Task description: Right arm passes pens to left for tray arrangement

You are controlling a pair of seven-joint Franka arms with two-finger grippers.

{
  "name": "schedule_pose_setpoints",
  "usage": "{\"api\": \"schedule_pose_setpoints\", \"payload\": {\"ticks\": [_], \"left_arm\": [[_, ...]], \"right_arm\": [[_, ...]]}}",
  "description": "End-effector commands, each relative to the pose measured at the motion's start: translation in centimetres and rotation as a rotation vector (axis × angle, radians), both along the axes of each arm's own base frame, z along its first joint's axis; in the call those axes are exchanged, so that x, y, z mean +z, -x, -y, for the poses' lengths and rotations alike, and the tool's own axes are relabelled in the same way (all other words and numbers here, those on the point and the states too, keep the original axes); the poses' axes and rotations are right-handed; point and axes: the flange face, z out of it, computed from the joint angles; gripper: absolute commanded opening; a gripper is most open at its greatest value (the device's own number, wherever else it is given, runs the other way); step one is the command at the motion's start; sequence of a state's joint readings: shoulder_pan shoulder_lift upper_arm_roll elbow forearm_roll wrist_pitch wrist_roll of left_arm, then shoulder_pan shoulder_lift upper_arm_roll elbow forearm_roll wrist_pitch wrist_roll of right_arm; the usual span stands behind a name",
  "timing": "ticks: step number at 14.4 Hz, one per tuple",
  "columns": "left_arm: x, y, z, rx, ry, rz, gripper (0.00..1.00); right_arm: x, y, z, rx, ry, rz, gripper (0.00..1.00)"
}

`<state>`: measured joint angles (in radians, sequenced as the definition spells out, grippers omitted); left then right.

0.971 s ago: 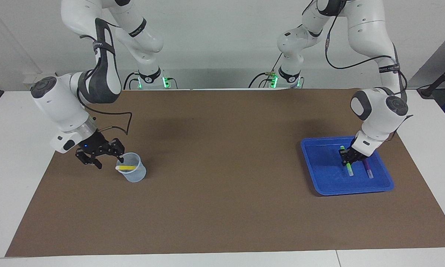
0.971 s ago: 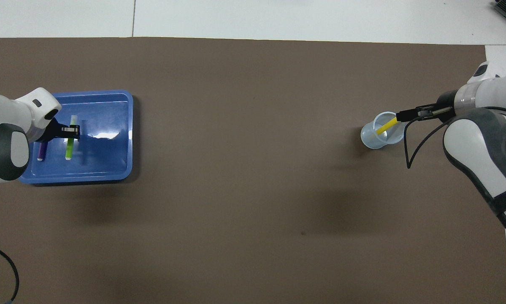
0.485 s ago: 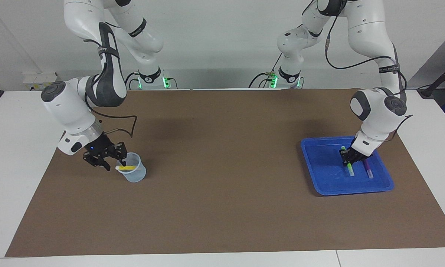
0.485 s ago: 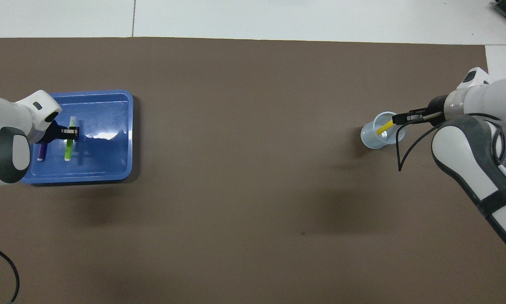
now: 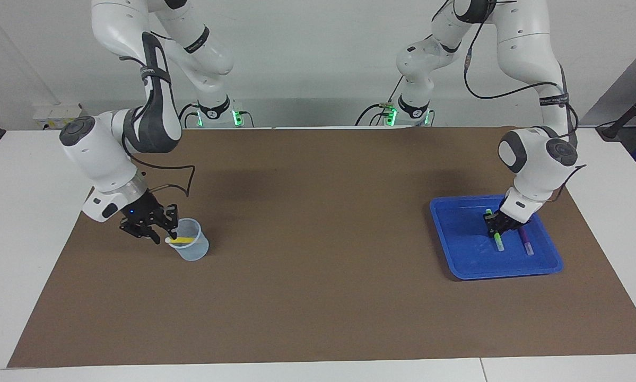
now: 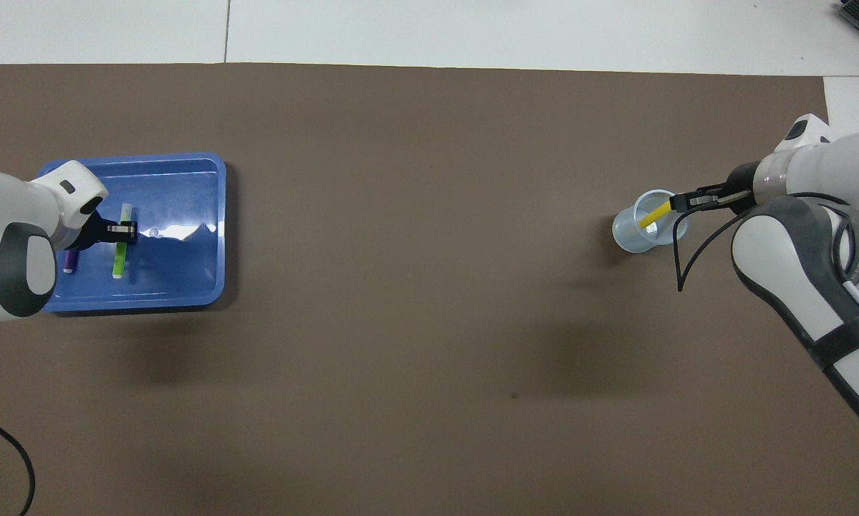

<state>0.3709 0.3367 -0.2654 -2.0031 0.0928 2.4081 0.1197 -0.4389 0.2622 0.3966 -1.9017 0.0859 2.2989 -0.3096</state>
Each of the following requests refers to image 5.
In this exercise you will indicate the brown table mat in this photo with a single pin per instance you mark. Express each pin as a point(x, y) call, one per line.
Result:
point(318, 265)

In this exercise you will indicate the purple pen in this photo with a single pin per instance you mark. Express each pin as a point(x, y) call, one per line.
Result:
point(527, 244)

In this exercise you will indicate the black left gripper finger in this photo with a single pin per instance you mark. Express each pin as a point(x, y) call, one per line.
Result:
point(507, 230)
point(494, 233)

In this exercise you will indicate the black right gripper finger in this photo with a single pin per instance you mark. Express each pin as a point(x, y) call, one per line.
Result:
point(152, 237)
point(172, 227)

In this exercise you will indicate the green pen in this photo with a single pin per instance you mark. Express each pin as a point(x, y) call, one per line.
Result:
point(499, 244)

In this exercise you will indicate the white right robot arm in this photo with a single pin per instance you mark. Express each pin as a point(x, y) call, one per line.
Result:
point(100, 154)

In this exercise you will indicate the blue plastic tray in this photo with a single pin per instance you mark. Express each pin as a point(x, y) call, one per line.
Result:
point(466, 244)

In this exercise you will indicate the yellow pen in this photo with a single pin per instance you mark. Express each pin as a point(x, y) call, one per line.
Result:
point(182, 240)

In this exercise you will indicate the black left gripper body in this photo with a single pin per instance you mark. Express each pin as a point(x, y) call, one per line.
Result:
point(506, 220)

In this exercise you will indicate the white power strip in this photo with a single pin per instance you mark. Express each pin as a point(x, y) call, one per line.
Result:
point(58, 112)

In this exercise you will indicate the clear plastic cup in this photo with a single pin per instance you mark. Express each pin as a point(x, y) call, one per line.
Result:
point(193, 253)

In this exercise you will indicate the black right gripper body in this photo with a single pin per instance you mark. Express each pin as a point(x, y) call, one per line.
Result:
point(145, 212)

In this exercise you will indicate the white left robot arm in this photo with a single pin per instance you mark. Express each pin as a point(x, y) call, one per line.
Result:
point(535, 159)

